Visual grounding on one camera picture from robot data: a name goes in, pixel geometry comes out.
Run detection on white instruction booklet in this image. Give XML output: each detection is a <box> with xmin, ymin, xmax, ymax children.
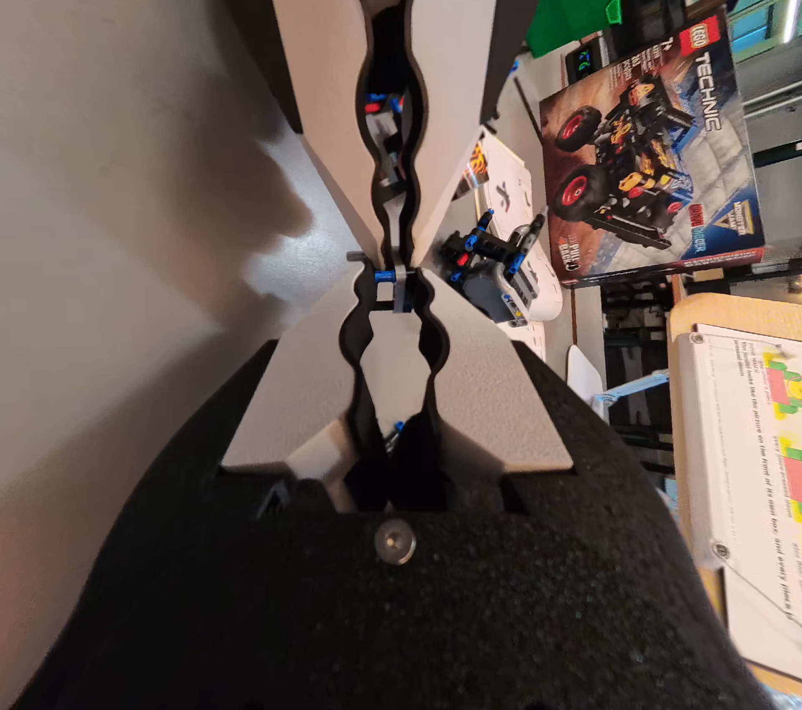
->
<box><xmin>452</xmin><ymin>133</ymin><xmax>565</xmax><ymax>363</ymax></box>

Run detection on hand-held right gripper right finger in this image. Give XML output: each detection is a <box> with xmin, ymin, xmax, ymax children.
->
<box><xmin>407</xmin><ymin>266</ymin><xmax>575</xmax><ymax>478</ymax></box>

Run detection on black sub-assembly blue red pins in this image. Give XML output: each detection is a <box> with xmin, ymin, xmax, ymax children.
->
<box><xmin>362</xmin><ymin>91</ymin><xmax>409</xmax><ymax>192</ymax></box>

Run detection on monster truck picture box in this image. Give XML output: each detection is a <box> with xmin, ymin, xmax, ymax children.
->
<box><xmin>539</xmin><ymin>8</ymin><xmax>768</xmax><ymax>288</ymax></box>

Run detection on small digital timer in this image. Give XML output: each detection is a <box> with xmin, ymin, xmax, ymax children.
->
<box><xmin>566</xmin><ymin>36</ymin><xmax>605</xmax><ymax>87</ymax></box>

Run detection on wooden display board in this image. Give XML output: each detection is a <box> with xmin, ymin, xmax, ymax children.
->
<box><xmin>667</xmin><ymin>293</ymin><xmax>802</xmax><ymax>698</ymax></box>

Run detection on grey beam piece blue pin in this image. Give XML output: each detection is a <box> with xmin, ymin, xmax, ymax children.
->
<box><xmin>346</xmin><ymin>250</ymin><xmax>419</xmax><ymax>315</ymax></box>

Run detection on partly built toy truck chassis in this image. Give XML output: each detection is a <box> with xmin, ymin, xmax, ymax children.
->
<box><xmin>439</xmin><ymin>209</ymin><xmax>549</xmax><ymax>325</ymax></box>

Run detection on laminated instruction sheet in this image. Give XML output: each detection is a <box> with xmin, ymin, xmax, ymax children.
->
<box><xmin>680</xmin><ymin>324</ymin><xmax>802</xmax><ymax>682</ymax></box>

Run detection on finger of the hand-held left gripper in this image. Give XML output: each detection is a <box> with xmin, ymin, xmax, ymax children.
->
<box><xmin>263</xmin><ymin>0</ymin><xmax>403</xmax><ymax>266</ymax></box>
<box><xmin>398</xmin><ymin>0</ymin><xmax>505</xmax><ymax>266</ymax></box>

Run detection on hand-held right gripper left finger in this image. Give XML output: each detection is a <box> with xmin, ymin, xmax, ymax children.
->
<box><xmin>221</xmin><ymin>264</ymin><xmax>392</xmax><ymax>515</ymax></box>

